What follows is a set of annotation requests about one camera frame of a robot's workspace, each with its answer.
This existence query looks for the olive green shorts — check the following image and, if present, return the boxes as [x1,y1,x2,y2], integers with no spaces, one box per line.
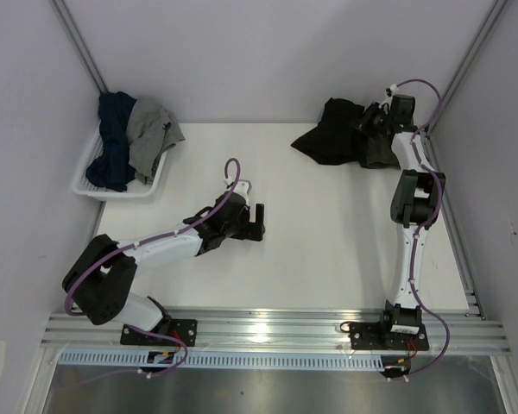
[358,134,400,169]

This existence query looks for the black shorts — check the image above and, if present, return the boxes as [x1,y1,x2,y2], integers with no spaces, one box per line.
[290,97,364,166]

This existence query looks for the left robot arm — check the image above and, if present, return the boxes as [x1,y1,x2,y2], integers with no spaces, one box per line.
[62,191,265,345]

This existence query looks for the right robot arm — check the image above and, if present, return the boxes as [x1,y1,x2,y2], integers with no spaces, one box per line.
[352,93,445,350]

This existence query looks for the grey shorts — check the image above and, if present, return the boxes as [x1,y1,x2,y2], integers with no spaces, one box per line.
[126,97,186,184]

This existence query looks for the dark blue garment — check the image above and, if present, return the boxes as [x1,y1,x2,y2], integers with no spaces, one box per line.
[85,91,136,192]

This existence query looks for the white perforated basket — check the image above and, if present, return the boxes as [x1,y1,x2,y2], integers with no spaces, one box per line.
[71,124,174,202]

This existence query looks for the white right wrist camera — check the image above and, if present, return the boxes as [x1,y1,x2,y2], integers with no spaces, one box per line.
[385,85,399,97]

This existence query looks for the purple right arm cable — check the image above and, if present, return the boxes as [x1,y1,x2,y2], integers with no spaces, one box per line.
[383,78,452,383]

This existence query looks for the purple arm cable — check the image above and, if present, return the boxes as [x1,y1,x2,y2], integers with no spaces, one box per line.
[63,158,243,385]
[383,78,452,383]

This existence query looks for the aluminium mounting rail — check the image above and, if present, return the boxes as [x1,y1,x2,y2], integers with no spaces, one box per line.
[40,308,511,355]

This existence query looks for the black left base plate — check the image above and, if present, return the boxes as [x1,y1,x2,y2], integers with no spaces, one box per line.
[120,318,199,348]

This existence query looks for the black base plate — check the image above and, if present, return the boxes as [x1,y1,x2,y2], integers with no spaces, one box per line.
[120,318,199,348]
[349,322,430,351]

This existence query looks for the white slotted cable duct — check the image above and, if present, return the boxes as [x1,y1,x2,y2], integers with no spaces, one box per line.
[58,348,384,372]

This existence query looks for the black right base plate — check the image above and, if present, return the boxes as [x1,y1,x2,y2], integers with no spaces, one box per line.
[349,322,430,351]

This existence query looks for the right aluminium corner post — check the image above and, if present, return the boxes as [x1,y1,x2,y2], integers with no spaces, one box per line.
[426,0,512,135]

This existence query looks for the aluminium corner post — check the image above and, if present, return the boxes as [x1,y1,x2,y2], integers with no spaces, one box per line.
[426,0,512,135]
[49,0,109,94]

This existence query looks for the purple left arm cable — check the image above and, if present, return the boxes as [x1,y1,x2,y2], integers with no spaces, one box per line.
[63,158,243,385]

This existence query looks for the left aluminium corner post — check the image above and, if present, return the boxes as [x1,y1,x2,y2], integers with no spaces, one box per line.
[49,0,109,94]

